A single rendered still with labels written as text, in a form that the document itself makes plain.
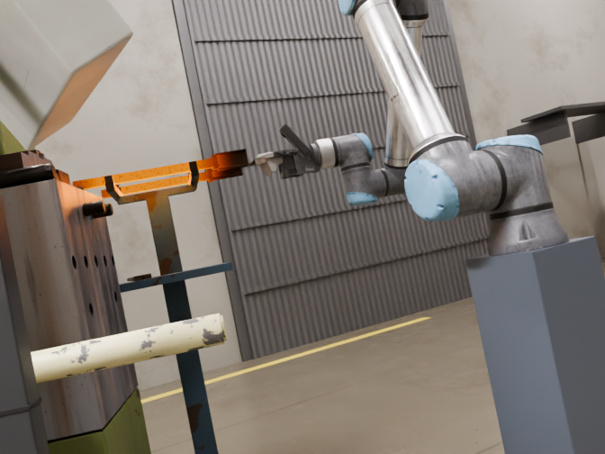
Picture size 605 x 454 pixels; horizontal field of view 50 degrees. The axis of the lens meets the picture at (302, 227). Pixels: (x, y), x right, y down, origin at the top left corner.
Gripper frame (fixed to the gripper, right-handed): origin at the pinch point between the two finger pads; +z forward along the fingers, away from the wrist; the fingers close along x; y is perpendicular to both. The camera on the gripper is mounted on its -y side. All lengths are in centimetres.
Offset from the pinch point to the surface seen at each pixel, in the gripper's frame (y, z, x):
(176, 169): 2.0, 22.8, -25.7
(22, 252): 17, 52, -74
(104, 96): -84, 54, 248
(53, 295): 26, 49, -75
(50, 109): 3, 37, -118
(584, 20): -126, -419, 403
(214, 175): 2.8, 11.6, -1.1
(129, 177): 1.8, 34.6, -25.9
